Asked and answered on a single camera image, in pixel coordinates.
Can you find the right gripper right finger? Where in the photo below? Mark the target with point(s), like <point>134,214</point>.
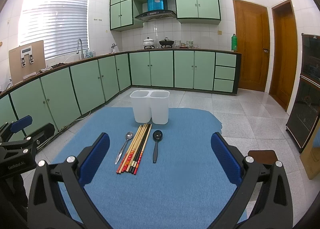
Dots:
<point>273,207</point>

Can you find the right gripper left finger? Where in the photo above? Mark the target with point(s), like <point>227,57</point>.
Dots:
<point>46,206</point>

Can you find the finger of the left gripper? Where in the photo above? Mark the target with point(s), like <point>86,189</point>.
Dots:
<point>9,129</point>
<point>41,135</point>

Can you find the silver metal spoon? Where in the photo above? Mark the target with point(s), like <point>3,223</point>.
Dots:
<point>128,137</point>

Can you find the plain bamboo chopstick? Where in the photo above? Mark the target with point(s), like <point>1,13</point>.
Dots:
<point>126,160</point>

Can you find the black ladle spoon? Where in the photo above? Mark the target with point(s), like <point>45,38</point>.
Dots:
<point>157,136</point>

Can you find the black chopstick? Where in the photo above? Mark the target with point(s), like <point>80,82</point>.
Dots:
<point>133,159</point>
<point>136,160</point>

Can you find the orange patterned bamboo chopstick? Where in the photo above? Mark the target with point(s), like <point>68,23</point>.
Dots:
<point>132,151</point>

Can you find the red bamboo chopstick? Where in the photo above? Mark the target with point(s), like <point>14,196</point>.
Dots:
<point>122,164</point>

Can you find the red patterned chopstick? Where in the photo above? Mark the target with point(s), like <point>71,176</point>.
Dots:
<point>145,139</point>

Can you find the green lower kitchen cabinets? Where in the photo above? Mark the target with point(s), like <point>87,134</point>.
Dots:
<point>61,95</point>

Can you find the kitchen faucet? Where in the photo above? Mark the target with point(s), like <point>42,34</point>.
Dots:
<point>80,48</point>

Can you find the brown wooden stool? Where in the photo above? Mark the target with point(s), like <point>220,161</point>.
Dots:
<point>266,157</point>

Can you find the cardboard box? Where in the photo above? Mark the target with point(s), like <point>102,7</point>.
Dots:
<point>26,60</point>

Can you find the blue table mat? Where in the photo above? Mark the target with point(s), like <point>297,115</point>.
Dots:
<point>185,188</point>

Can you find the black glass cabinet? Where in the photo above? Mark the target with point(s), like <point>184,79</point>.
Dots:
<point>305,112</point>

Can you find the white double utensil holder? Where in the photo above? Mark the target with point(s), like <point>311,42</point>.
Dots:
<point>150,105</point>

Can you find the window blind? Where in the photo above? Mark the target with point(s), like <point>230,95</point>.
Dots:
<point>59,23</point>

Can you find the wooden door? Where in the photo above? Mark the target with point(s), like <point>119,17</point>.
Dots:
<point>285,53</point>
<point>253,33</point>

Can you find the black wok pan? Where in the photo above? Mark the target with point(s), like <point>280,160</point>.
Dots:
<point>166,43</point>

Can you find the green bottle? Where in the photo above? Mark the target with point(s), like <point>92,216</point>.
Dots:
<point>234,42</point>

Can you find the range hood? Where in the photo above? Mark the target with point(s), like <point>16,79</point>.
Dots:
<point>150,10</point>

